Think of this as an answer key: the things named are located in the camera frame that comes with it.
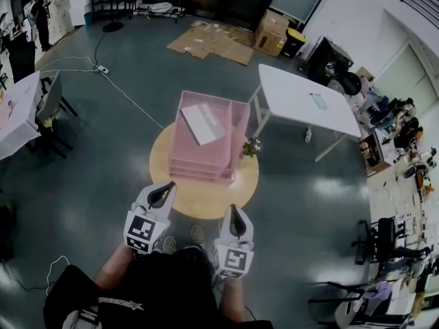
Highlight flattened cardboard sheets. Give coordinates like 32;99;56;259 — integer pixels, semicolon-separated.
167;21;256;66

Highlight black equipment case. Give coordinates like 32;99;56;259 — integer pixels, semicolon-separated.
307;36;355;86

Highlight person's left forearm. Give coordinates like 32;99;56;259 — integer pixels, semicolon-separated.
93;243;137;291

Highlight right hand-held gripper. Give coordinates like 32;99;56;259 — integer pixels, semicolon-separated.
213;204;255;280

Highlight brown cardboard box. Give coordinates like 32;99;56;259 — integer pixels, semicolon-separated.
253;9;289;58

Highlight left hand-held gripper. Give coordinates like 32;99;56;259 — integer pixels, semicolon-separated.
123;180;178;255

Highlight black round helmet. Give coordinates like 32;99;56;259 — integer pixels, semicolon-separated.
339;71;363;97

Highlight black floor cable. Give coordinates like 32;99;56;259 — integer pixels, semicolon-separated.
0;261;47;293

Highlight small potted flowers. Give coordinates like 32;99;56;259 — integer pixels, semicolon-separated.
241;136;263;159

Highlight table with white cloth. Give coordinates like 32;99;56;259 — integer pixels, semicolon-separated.
0;70;43;161

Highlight purple cloth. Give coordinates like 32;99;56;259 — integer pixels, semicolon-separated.
363;281;394;303

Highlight long white cable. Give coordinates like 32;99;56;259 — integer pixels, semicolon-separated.
40;56;166;131

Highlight yellow black bin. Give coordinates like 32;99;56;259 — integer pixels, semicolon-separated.
281;27;307;60

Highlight brown wooden desk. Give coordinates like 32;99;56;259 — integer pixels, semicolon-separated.
358;128;396;176

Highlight pink tiered tray organizer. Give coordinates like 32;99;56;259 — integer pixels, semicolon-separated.
167;90;252;186

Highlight white folding table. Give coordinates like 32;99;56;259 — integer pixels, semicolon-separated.
247;63;363;163

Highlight round wooden side table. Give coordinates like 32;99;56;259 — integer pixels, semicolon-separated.
149;121;260;221

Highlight black office chair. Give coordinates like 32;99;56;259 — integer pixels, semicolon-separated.
352;217;431;265

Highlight grey plastic chair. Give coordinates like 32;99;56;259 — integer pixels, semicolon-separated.
308;281;396;329

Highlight black covered stand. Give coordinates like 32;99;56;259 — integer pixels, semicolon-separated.
7;32;37;84

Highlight person's black clothing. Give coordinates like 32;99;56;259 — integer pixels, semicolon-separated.
43;246;275;329

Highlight person's right forearm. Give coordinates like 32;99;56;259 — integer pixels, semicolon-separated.
219;278;248;324

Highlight looped white cable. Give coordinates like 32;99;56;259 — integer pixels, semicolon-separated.
45;255;70;295

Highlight grey upholstered chair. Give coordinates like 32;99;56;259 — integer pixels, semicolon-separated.
25;70;78;159

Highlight person's right checkered shoe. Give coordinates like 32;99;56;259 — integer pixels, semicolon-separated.
190;225;206;248

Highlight clear plastic pouch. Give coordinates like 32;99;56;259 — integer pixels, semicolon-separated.
308;92;329;111

